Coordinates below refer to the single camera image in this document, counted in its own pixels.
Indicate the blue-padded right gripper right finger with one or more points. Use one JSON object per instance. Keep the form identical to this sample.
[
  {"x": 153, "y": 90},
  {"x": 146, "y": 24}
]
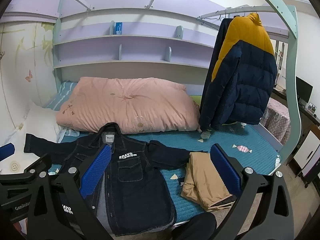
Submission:
[{"x": 274, "y": 215}]

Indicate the folded khaki trousers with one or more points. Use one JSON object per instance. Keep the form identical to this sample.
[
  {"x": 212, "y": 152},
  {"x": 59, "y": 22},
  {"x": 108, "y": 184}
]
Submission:
[{"x": 203, "y": 184}]

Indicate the metal clothes rail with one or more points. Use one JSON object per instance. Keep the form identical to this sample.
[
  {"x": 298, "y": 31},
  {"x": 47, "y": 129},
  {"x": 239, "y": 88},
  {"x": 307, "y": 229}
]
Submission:
[{"x": 214, "y": 19}]

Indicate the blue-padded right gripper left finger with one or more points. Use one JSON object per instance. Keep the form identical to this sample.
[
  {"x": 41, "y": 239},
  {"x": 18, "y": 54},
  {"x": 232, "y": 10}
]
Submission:
[{"x": 58, "y": 209}]

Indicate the blue striped pillow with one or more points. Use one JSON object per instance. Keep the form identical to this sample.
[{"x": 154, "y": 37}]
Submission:
[{"x": 62, "y": 96}]

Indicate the pink dotted cloth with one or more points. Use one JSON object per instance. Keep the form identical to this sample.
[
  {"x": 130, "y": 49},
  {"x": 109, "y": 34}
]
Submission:
[{"x": 276, "y": 120}]

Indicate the black monitor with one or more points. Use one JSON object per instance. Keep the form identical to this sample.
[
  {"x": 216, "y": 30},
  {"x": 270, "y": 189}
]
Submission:
[{"x": 303, "y": 89}]

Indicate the blue box on shelf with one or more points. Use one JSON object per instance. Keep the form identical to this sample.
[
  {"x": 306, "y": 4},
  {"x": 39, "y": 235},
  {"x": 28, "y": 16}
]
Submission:
[{"x": 118, "y": 28}]

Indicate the dark denim jacket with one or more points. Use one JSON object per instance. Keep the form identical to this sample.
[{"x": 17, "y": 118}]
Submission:
[{"x": 132, "y": 195}]

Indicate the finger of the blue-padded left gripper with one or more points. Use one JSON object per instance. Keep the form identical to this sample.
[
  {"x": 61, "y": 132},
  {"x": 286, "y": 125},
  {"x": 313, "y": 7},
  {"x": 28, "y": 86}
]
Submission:
[{"x": 6, "y": 151}]

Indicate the teal quilted bed sheet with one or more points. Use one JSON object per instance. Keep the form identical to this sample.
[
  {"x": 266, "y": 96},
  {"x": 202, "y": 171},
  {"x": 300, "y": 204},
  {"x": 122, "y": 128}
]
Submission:
[{"x": 243, "y": 143}]

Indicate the navy and yellow puffer jacket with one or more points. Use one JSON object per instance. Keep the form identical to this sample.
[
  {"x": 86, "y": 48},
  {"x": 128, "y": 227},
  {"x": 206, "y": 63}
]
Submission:
[{"x": 241, "y": 74}]

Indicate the white cabinet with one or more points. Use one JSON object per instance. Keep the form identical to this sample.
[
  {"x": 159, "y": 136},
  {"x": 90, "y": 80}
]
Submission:
[{"x": 308, "y": 153}]

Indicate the purple wall shelf unit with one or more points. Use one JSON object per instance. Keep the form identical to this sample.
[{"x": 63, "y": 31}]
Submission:
[{"x": 166, "y": 32}]

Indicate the pink quilt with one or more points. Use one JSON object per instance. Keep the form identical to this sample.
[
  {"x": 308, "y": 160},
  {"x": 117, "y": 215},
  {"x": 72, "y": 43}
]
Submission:
[{"x": 136, "y": 105}]

